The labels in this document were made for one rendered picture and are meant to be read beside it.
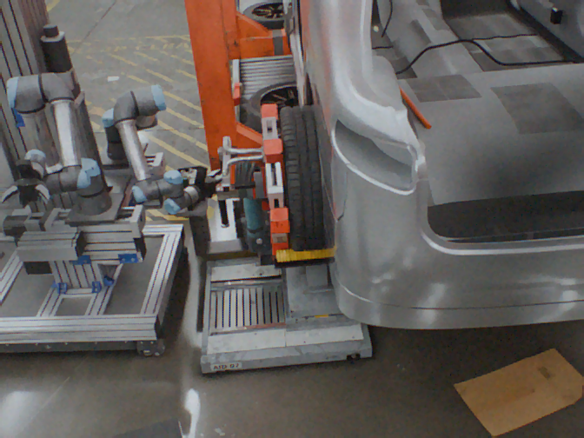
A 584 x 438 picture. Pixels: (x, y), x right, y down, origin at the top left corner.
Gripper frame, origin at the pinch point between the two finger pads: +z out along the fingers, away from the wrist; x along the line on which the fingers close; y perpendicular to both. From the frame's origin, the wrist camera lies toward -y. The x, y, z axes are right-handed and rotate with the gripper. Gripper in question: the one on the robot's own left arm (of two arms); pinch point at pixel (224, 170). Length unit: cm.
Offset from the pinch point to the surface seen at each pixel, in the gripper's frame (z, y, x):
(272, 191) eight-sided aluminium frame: -15, -14, 47
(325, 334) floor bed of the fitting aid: 1, 75, 58
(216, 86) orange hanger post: 21.6, -30.3, -22.2
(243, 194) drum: -9.9, -0.6, 22.9
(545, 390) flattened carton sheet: 39, 82, 155
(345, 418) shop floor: -28, 83, 92
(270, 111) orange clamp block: 19.9, -27.3, 15.1
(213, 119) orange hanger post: 18.8, -12.7, -25.1
